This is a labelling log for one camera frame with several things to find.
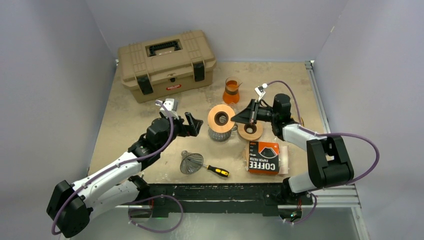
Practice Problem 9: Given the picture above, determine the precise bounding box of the orange glass carafe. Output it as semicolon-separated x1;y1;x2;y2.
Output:
222;76;242;104

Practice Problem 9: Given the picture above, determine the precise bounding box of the yellow black screwdriver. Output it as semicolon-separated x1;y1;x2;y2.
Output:
202;164;230;178

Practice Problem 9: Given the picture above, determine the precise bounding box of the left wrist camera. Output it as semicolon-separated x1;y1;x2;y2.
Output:
155;98;179;119

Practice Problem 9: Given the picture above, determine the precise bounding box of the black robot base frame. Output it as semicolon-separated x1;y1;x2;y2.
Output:
67;182;362;220

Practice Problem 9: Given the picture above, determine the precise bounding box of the coffee paper filter box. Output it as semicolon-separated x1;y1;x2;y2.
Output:
244;141;289;176

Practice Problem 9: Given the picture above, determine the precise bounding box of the smoky glass carafe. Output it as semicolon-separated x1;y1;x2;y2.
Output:
208;124;238;142

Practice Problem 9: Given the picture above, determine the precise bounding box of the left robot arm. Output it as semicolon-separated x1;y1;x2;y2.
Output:
46;110;204;238

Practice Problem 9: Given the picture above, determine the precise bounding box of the tan plastic toolbox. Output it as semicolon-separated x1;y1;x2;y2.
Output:
117;30;217;103

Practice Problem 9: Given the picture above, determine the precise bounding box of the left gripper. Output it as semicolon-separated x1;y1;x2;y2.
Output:
157;112;202;153

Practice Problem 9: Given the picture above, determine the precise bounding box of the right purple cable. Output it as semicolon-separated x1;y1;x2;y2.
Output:
264;80;381;226

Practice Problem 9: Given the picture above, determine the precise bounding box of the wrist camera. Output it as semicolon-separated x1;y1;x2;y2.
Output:
155;98;179;119
254;83;268;102

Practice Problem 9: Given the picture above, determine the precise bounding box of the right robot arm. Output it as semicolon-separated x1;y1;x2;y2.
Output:
231;93;354;204

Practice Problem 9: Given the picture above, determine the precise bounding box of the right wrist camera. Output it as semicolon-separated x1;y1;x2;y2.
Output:
254;83;268;102

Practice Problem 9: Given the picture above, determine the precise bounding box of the smoky glass dripper cone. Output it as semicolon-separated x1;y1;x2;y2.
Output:
179;150;204;175

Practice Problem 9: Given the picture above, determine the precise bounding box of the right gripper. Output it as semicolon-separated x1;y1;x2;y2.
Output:
231;98;279;125

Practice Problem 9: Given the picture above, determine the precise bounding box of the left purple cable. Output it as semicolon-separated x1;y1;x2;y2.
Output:
50;100;184;233

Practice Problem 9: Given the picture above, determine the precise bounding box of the purple cable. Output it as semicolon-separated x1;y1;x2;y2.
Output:
50;100;184;233
264;80;381;226

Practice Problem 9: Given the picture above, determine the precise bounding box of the wooden ring holder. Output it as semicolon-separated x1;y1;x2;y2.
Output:
207;104;235;133
237;122;264;141

